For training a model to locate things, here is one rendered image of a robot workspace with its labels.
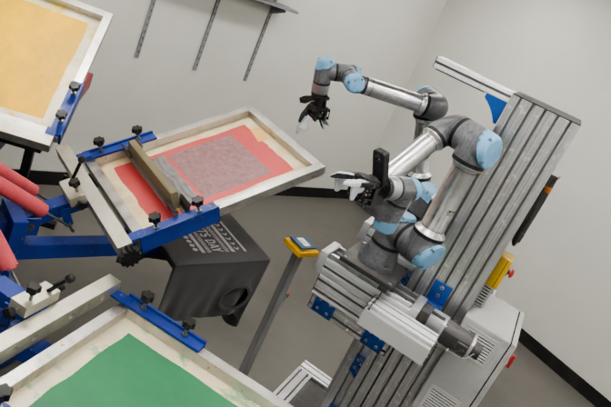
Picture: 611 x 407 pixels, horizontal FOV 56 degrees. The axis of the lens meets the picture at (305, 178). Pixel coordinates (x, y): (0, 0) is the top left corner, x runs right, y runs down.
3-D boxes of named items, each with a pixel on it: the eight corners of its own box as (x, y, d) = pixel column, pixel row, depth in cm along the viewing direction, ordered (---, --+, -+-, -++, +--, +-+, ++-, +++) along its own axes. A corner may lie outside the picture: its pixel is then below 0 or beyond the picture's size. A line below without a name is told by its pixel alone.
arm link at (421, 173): (407, 207, 266) (422, 92, 244) (398, 193, 280) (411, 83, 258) (433, 206, 268) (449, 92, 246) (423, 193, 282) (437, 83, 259)
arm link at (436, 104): (449, 130, 241) (341, 95, 228) (440, 122, 251) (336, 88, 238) (461, 104, 237) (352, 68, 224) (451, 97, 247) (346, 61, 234)
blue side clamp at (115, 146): (154, 143, 251) (152, 130, 247) (158, 149, 248) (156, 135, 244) (85, 165, 237) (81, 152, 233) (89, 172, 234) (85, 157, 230)
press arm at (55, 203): (83, 199, 212) (80, 188, 209) (88, 207, 209) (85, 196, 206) (34, 215, 204) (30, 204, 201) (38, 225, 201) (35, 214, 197)
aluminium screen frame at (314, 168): (251, 111, 272) (251, 104, 270) (325, 173, 234) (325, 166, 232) (84, 164, 236) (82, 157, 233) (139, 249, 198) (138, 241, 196)
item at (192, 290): (231, 312, 271) (258, 249, 259) (240, 324, 265) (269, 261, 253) (141, 323, 239) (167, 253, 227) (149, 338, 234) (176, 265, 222)
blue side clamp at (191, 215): (214, 213, 215) (213, 199, 211) (220, 221, 212) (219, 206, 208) (136, 244, 201) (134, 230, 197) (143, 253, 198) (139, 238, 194)
